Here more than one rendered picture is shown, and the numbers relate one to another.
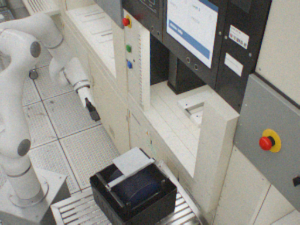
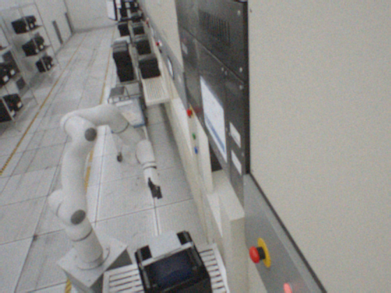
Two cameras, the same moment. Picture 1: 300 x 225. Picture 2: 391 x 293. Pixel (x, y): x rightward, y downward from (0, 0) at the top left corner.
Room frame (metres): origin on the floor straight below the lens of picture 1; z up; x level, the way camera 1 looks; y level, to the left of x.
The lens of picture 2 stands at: (0.17, -0.35, 2.02)
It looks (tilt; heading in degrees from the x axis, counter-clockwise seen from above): 33 degrees down; 19
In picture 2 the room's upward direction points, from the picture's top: 8 degrees counter-clockwise
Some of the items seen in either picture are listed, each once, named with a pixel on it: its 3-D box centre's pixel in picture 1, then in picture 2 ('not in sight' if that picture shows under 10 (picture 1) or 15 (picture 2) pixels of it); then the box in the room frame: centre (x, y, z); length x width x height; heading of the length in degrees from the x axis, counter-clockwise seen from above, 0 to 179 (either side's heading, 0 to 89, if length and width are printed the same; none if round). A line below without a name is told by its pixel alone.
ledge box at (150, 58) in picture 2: not in sight; (148, 65); (3.58, 1.37, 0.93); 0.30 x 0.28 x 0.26; 25
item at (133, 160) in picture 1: (132, 183); (170, 264); (0.81, 0.08, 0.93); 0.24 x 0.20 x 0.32; 127
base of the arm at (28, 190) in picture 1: (23, 179); (86, 243); (0.89, 0.59, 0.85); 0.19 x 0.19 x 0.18
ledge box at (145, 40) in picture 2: not in sight; (143, 46); (4.64, 1.92, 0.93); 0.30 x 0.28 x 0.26; 30
